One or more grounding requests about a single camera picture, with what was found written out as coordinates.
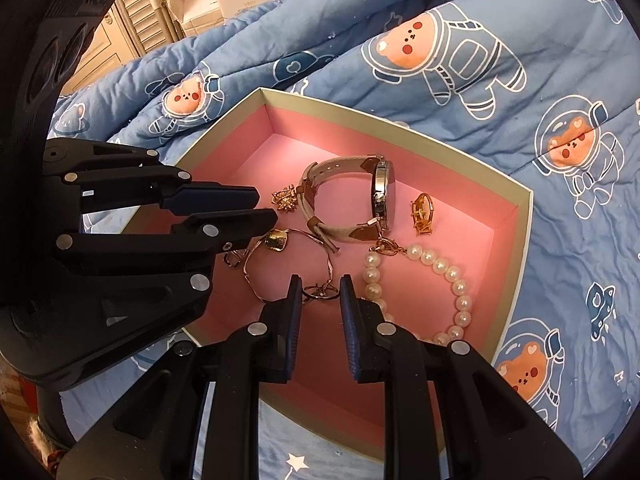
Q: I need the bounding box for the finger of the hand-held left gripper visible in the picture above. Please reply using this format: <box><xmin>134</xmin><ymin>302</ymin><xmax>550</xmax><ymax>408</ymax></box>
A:
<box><xmin>14</xmin><ymin>208</ymin><xmax>279</xmax><ymax>357</ymax></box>
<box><xmin>42</xmin><ymin>137</ymin><xmax>259</xmax><ymax>217</ymax></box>

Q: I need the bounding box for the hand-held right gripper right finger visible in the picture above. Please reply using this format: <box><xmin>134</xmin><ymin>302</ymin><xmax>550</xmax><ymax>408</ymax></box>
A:
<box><xmin>338</xmin><ymin>273</ymin><xmax>584</xmax><ymax>480</ymax></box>

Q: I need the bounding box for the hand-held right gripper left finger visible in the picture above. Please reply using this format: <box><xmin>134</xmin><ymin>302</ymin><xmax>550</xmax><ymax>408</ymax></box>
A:
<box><xmin>57</xmin><ymin>273</ymin><xmax>305</xmax><ymax>480</ymax></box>

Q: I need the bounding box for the small silver ring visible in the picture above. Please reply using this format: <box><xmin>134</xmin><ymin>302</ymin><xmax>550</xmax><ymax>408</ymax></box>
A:
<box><xmin>302</xmin><ymin>282</ymin><xmax>342</xmax><ymax>307</ymax></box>

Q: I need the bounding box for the thin silver bangle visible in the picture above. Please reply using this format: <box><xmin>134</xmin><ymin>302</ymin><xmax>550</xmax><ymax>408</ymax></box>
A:
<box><xmin>224</xmin><ymin>228</ymin><xmax>337</xmax><ymax>306</ymax></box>

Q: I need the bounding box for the white pearl bracelet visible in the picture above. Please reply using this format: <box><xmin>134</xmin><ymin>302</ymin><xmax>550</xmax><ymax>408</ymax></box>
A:
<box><xmin>362</xmin><ymin>241</ymin><xmax>474</xmax><ymax>347</ymax></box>

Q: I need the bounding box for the pink lined jewelry box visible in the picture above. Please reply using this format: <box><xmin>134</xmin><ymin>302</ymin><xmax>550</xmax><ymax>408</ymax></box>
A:
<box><xmin>119</xmin><ymin>86</ymin><xmax>532</xmax><ymax>464</ymax></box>

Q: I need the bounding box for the beige strap wristwatch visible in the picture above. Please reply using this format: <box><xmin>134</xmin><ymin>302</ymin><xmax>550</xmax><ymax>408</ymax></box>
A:
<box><xmin>297</xmin><ymin>153</ymin><xmax>397</xmax><ymax>257</ymax></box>

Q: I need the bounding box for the gold star-shaped earring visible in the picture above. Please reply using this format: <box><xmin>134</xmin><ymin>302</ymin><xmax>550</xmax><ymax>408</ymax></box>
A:
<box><xmin>271</xmin><ymin>185</ymin><xmax>300</xmax><ymax>216</ymax></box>

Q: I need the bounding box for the gold oval earring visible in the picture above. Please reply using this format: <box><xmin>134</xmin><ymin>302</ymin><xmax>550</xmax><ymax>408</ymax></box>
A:
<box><xmin>410</xmin><ymin>192</ymin><xmax>435</xmax><ymax>235</ymax></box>

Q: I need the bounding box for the blue printed astronaut blanket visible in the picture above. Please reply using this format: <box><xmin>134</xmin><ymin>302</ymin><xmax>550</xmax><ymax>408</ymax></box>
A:
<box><xmin>46</xmin><ymin>0</ymin><xmax>640</xmax><ymax>480</ymax></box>

